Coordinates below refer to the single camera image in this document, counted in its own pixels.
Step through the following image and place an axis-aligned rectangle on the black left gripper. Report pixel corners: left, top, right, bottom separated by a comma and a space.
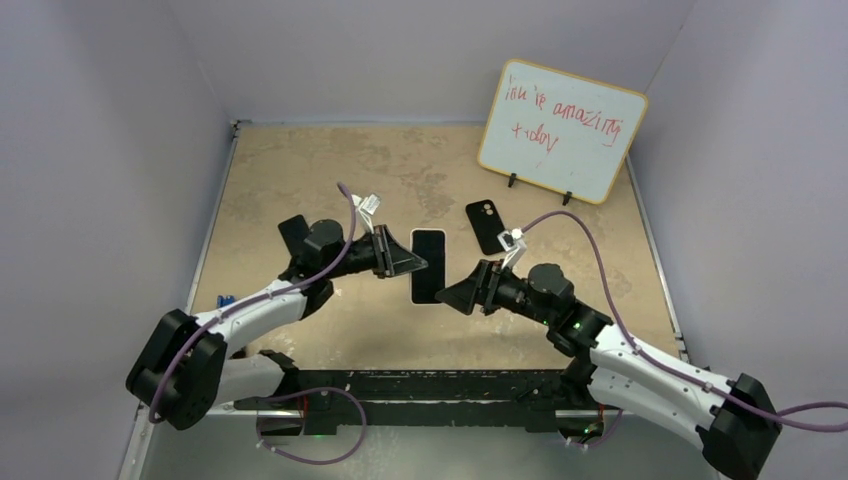
325, 225, 426, 280

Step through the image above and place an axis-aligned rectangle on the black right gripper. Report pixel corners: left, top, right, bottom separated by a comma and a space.
436, 260, 554, 326

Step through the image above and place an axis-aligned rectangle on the black smartphone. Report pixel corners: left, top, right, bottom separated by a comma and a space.
411, 231, 446, 304

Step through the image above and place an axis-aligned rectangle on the pale pink phone case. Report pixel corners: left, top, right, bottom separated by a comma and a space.
409, 228, 448, 307

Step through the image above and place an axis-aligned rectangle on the black phone case with camera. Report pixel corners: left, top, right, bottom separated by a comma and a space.
465, 199, 505, 255

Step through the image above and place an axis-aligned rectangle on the black phone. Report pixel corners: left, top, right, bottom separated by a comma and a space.
277, 214, 310, 257

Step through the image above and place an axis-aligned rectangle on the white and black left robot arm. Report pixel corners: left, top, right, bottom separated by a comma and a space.
125, 215, 428, 430

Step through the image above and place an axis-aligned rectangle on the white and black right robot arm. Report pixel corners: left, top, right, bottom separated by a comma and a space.
435, 260, 781, 479

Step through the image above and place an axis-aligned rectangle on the blue object at table edge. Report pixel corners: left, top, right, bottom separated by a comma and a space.
216, 295, 236, 309

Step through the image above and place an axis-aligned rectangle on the whiteboard with red writing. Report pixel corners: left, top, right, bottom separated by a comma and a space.
477, 59, 649, 204

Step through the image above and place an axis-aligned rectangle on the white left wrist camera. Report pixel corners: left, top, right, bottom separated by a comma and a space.
352, 193, 381, 233

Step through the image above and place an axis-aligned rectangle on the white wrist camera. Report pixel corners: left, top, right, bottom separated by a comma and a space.
352, 193, 381, 233
497, 228, 527, 270

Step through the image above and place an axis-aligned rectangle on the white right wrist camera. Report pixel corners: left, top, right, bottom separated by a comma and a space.
497, 228, 527, 270

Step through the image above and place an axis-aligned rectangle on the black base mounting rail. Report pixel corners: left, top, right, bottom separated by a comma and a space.
234, 354, 618, 442

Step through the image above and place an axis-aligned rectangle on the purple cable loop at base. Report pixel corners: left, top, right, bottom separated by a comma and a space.
255, 386, 369, 466

